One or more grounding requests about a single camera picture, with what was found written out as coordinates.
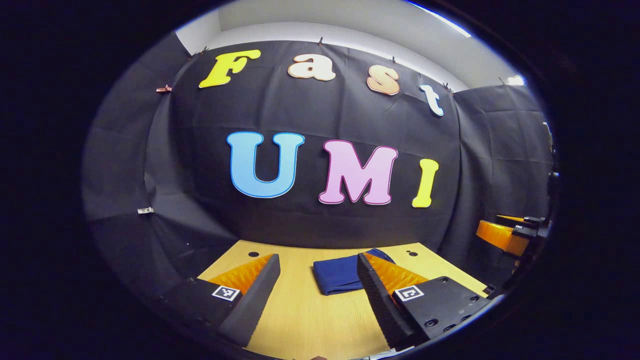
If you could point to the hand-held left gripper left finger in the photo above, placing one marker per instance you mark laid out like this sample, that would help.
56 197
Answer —
255 300

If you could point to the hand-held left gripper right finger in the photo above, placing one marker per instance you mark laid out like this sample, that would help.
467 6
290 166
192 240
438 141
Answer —
375 300

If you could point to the copper metal clip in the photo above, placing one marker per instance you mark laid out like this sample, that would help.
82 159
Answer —
163 89

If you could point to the black backdrop cloth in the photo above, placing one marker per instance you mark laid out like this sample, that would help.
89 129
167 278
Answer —
325 225

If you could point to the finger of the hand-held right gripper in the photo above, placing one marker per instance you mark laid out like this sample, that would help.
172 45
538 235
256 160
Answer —
525 220
502 237

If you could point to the silver metal clip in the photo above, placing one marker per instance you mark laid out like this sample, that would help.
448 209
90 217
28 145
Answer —
145 210

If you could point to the blue denim jeans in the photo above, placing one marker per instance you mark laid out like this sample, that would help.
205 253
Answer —
340 272

